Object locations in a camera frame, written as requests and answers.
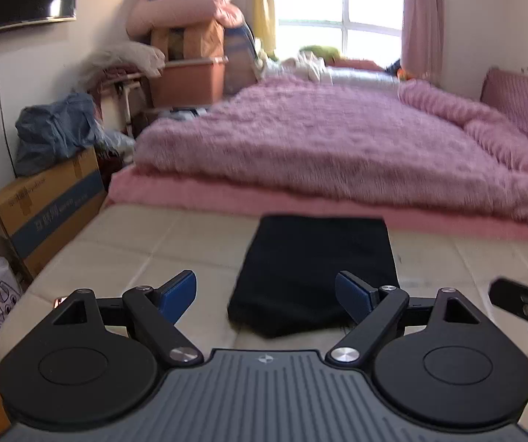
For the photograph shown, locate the black pants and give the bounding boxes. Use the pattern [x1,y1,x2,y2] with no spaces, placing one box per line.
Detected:
[227,214,399,338]

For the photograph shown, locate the pink mattress sheet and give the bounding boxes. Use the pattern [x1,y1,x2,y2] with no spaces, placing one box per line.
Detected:
[108,165,528,241]

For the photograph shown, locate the large cardboard box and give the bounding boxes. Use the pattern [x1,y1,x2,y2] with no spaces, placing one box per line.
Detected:
[0,148,106,280]

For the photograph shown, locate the pink fluffy blanket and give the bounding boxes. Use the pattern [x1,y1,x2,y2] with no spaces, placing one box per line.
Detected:
[134,77,528,225]

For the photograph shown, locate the blue denim clothes pile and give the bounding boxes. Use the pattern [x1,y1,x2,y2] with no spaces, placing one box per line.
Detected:
[15,93,103,177]

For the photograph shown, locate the orange plastic storage bin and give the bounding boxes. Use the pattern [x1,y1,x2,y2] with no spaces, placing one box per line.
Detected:
[149,56,228,108]

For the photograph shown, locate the pink curtain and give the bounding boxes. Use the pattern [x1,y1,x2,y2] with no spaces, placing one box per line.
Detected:
[401,0,445,84]

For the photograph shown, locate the white fluffy clothes pile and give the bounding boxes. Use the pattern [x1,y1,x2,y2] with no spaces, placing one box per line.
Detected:
[76,41,166,90]

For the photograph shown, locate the brown cardboard box on bin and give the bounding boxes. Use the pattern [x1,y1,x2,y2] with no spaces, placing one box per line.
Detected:
[151,20,225,62]

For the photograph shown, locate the pink bundled bedding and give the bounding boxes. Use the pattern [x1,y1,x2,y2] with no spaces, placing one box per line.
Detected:
[125,0,245,40]

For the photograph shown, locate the yellow curtain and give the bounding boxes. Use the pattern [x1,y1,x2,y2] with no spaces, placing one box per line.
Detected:
[253,0,276,55]

